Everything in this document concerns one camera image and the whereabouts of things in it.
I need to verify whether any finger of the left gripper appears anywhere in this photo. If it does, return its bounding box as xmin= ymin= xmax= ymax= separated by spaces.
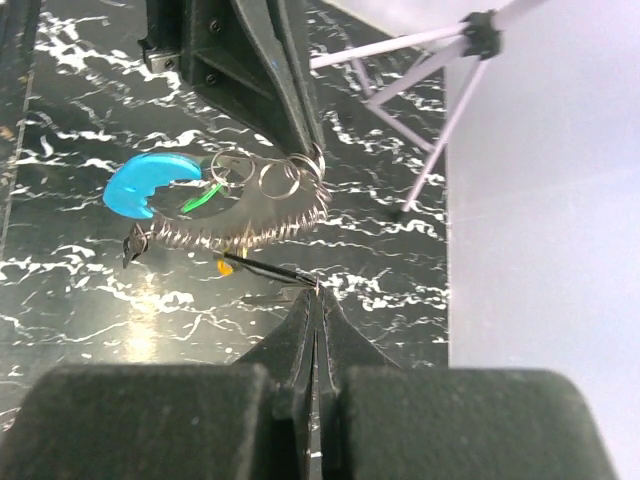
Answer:
xmin=279 ymin=0 xmax=325 ymax=150
xmin=231 ymin=1 xmax=310 ymax=155

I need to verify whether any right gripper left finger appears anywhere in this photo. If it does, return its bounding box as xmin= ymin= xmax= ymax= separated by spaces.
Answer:
xmin=1 ymin=293 xmax=315 ymax=479

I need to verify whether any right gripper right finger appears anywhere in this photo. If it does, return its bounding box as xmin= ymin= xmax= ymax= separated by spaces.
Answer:
xmin=317 ymin=291 xmax=616 ymax=479

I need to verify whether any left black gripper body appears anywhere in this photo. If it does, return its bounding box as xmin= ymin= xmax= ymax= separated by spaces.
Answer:
xmin=139 ymin=1 xmax=240 ymax=95

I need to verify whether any perforated music stand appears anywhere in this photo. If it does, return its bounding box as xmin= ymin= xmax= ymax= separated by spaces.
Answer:
xmin=309 ymin=0 xmax=551 ymax=216

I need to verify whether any yellow key tag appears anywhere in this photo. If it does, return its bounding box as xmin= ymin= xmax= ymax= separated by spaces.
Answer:
xmin=216 ymin=258 xmax=234 ymax=276

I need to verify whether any green key tag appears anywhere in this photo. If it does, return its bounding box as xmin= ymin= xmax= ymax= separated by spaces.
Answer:
xmin=181 ymin=184 xmax=223 ymax=214

